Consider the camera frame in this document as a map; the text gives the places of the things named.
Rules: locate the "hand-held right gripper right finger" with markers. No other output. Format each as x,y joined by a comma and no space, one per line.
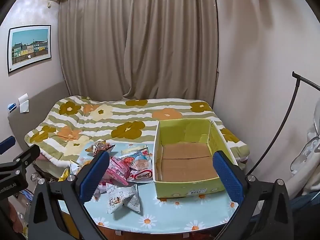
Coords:
228,177

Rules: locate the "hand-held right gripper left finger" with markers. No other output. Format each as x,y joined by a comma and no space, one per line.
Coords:
93,177

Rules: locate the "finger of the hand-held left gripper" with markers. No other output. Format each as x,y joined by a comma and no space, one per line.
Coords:
27,156
6,143

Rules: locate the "pink white candy packet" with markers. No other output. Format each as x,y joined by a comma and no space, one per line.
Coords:
117,168

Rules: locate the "yellow-green cardboard box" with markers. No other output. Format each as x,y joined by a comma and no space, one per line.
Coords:
185,160

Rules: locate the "orange snack packet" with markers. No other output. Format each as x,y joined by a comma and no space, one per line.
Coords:
85,164

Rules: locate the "brown pink snack packet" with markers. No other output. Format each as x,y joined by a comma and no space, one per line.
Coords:
101,146

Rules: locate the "white triangular snack packet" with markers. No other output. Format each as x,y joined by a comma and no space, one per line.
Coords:
122,197

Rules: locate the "white paper note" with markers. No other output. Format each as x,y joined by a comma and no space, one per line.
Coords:
23,102

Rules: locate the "pale yellow snack packet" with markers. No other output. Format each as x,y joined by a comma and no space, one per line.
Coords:
131,151

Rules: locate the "white red blue snack packet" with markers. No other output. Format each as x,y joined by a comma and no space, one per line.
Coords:
142,165

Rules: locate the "grey padded headboard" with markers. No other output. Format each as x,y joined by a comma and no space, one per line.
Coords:
42,97

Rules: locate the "light blue daisy tablecloth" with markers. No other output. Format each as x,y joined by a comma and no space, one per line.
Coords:
175,215

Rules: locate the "floral striped blanket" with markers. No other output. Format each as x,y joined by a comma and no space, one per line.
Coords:
120,112

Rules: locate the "white garment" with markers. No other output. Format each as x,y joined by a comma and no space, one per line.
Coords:
307,160

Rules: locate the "beige curtain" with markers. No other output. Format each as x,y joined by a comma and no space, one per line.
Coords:
137,42

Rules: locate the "small blue wall item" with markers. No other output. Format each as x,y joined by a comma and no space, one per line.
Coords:
12,106

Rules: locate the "framed wall poster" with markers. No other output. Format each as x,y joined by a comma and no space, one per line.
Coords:
30,47

